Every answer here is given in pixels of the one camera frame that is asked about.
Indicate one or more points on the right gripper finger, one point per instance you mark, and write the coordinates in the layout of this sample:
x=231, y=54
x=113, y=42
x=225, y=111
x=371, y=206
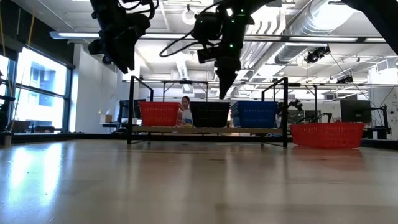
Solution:
x=233, y=74
x=223, y=81

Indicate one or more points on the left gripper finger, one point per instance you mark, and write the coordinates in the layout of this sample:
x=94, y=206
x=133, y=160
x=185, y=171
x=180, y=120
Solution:
x=121, y=49
x=133, y=40

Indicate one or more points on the black plastic basket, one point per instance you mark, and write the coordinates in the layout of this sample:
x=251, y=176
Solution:
x=210, y=102
x=210, y=116

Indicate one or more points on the blue plastic basket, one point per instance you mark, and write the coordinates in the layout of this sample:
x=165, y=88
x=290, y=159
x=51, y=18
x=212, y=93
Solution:
x=254, y=102
x=254, y=116

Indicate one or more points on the red plastic basket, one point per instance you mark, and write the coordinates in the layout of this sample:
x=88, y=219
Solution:
x=159, y=115
x=326, y=135
x=159, y=103

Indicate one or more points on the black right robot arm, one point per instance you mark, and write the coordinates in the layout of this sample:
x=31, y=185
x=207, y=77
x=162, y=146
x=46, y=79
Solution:
x=382, y=18

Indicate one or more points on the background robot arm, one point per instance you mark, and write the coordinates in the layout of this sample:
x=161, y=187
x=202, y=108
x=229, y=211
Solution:
x=321, y=116
x=292, y=105

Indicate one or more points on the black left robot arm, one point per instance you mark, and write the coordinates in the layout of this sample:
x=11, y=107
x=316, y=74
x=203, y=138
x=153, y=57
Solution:
x=105, y=9

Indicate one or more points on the long ceiling light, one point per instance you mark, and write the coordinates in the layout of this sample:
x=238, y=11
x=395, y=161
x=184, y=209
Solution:
x=81, y=35
x=323, y=39

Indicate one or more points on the person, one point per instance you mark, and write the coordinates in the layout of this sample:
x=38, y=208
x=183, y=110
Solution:
x=186, y=116

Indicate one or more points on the dark computer monitor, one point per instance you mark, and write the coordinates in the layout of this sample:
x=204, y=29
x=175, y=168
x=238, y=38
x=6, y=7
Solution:
x=140, y=107
x=355, y=111

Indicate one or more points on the large window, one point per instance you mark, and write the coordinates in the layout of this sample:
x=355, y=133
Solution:
x=40, y=93

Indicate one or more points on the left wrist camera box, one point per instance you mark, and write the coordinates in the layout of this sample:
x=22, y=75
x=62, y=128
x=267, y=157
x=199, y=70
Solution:
x=96, y=47

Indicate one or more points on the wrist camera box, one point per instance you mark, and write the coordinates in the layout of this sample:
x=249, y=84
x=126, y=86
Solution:
x=96, y=47
x=206, y=55

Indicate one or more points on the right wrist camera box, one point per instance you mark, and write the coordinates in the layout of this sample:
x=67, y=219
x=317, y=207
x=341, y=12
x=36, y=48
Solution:
x=206, y=55

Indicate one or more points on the silver ventilation duct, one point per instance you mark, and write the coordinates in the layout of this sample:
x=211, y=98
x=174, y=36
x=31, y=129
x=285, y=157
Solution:
x=311, y=25

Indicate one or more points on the black ceiling camera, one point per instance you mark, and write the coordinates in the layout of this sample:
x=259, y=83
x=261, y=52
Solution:
x=345, y=80
x=316, y=55

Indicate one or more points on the black aluminium rig frame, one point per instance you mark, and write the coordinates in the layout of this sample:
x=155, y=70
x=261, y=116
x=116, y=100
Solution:
x=77, y=137

